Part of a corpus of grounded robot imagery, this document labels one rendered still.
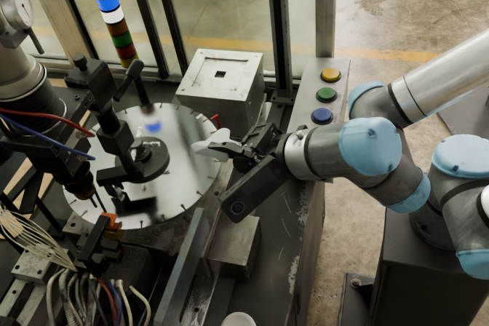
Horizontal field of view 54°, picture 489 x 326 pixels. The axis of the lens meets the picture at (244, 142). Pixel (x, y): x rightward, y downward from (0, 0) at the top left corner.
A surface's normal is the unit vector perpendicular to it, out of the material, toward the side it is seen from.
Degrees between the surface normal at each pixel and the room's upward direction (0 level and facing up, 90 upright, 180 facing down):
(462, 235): 68
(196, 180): 0
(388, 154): 56
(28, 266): 0
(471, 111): 0
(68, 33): 90
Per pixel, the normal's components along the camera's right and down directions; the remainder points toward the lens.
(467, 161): -0.11, -0.75
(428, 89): -0.43, 0.18
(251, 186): 0.29, 0.21
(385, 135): 0.65, -0.11
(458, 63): -0.58, -0.14
